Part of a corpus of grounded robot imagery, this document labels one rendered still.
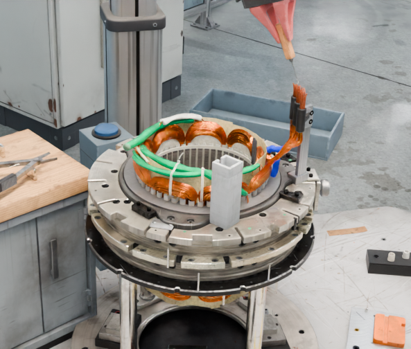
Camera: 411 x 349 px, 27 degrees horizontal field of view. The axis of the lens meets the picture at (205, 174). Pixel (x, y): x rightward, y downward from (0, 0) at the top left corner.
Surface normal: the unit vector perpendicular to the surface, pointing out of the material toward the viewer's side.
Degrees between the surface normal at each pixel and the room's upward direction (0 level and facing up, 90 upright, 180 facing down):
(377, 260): 0
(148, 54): 90
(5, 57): 92
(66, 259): 90
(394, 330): 0
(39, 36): 90
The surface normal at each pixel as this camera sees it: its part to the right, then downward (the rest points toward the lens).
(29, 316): 0.66, 0.39
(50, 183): 0.04, -0.88
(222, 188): -0.63, 0.36
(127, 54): 0.26, 0.48
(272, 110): -0.36, 0.44
